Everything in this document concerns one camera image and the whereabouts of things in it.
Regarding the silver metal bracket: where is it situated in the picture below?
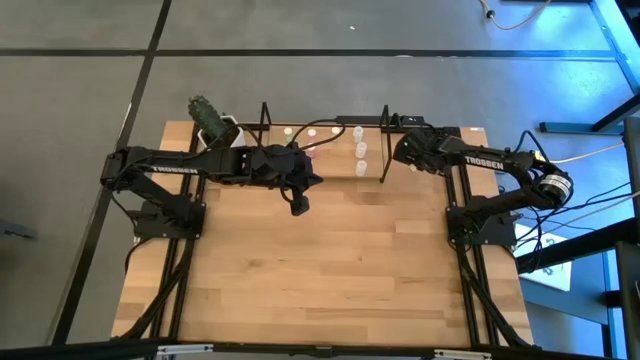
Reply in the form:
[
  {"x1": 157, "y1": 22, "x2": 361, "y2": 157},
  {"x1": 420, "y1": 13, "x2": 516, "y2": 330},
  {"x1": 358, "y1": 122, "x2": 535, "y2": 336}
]
[
  {"x1": 156, "y1": 343, "x2": 215, "y2": 356},
  {"x1": 433, "y1": 348, "x2": 494, "y2": 360}
]

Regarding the grey floor cable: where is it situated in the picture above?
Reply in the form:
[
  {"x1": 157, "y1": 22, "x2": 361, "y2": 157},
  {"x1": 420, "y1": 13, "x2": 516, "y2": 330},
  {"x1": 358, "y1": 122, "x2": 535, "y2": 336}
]
[{"x1": 549, "y1": 191, "x2": 640, "y2": 235}]

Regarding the black metal beam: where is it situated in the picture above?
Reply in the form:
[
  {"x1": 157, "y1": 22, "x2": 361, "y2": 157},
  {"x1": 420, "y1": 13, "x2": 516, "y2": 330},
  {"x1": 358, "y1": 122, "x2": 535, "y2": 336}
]
[{"x1": 514, "y1": 117, "x2": 640, "y2": 360}]

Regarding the flat black box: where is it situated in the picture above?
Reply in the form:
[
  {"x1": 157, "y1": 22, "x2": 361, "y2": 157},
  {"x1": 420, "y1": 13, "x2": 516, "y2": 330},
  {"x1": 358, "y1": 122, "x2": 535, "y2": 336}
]
[{"x1": 334, "y1": 114, "x2": 427, "y2": 127}]

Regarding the green cactus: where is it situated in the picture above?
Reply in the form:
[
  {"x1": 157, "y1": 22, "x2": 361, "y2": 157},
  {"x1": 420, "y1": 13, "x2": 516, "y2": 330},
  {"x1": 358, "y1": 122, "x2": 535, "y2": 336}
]
[{"x1": 187, "y1": 94, "x2": 230, "y2": 141}]

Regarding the black desk frame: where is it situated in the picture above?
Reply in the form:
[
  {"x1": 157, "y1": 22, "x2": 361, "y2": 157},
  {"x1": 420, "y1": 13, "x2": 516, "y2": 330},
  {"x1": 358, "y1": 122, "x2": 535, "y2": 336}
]
[{"x1": 538, "y1": 0, "x2": 640, "y2": 135}]

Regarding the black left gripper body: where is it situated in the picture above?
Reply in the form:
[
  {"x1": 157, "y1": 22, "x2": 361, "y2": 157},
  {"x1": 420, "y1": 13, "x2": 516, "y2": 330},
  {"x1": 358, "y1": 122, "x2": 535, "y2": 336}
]
[{"x1": 249, "y1": 144, "x2": 310, "y2": 217}]

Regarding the white floor cable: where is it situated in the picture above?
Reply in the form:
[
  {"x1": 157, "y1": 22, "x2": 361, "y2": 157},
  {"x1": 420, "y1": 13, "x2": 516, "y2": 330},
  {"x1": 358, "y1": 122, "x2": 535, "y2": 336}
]
[{"x1": 549, "y1": 142, "x2": 626, "y2": 165}]

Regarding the tan cable black plug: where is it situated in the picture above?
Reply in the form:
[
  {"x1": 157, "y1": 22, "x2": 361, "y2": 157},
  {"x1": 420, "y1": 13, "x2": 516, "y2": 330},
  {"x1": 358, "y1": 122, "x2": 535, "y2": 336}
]
[{"x1": 478, "y1": 0, "x2": 552, "y2": 31}]

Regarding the black gantry bar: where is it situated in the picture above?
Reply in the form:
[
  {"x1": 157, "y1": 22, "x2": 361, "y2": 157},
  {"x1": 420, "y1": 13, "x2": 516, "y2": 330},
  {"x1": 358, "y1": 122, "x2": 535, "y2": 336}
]
[{"x1": 0, "y1": 339, "x2": 640, "y2": 360}]

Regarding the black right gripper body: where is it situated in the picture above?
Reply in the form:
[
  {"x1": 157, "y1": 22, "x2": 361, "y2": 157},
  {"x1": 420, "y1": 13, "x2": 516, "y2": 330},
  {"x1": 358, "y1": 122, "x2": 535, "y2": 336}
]
[{"x1": 393, "y1": 128, "x2": 454, "y2": 174}]

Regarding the dark floor object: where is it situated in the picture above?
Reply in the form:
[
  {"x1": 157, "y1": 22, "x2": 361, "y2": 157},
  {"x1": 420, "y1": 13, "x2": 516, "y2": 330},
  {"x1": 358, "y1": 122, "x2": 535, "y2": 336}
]
[{"x1": 0, "y1": 219, "x2": 39, "y2": 242}]

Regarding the black floor cable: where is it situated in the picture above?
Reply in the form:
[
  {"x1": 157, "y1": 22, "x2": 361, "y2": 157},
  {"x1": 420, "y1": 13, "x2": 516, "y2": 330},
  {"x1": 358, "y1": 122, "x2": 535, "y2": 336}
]
[{"x1": 529, "y1": 180, "x2": 633, "y2": 214}]

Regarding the white paper blue print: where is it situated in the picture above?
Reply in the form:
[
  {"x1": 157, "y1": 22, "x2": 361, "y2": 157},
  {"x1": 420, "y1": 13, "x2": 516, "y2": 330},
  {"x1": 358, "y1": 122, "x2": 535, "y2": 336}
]
[{"x1": 514, "y1": 222, "x2": 574, "y2": 293}]

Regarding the wooden shelf black metal frame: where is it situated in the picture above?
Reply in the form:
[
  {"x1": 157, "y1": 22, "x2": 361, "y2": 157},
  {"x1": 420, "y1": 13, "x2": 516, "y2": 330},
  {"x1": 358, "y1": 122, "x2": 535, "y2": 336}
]
[{"x1": 256, "y1": 101, "x2": 396, "y2": 185}]

